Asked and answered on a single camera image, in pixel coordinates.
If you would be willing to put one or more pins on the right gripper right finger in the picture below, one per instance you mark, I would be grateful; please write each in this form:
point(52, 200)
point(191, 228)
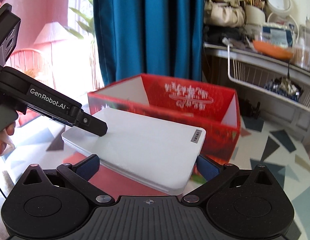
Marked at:
point(216, 175)

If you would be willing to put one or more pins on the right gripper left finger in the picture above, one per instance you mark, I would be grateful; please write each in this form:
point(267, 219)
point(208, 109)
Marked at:
point(78, 176)

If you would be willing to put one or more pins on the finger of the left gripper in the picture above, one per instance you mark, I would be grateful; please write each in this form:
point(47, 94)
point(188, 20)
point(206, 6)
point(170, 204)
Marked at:
point(88, 122)

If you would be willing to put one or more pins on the white box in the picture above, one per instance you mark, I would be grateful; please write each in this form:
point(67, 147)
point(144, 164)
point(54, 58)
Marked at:
point(157, 153)

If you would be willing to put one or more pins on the person's left hand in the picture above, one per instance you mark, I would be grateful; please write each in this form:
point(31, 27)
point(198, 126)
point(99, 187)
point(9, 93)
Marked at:
point(6, 143)

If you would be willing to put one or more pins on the red strawberry cardboard box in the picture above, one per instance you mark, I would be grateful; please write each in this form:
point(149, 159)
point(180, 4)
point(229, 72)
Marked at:
point(214, 108)

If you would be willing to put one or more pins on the blue silver snack bag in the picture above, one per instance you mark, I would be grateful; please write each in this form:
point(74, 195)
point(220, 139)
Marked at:
point(285, 87)

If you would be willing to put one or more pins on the grey desk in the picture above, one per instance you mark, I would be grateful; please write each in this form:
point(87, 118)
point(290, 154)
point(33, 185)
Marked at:
point(294, 119)

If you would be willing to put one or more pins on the blue curtain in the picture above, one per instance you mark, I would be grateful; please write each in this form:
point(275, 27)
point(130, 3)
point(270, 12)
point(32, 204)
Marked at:
point(162, 37)

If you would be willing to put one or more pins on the orange plate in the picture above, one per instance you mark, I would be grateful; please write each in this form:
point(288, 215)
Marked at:
point(272, 50)

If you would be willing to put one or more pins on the cotton swab container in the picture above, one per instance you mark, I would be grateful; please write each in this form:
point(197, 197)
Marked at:
point(302, 48)

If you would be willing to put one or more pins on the clear box blue label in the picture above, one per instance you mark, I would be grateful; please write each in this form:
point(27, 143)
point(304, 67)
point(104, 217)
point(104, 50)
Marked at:
point(280, 35)

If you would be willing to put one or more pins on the beige handbag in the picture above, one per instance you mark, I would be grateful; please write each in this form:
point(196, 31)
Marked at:
point(223, 14)

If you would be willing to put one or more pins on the white makeup brush cup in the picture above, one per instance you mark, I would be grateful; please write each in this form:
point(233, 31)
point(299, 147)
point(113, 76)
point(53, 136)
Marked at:
point(255, 11)

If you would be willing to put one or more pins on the round white vanity mirror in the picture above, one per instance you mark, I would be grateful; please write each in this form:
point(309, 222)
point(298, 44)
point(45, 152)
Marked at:
point(279, 12)

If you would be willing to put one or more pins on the white wire basket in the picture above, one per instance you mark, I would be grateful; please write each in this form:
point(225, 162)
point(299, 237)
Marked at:
point(271, 77)

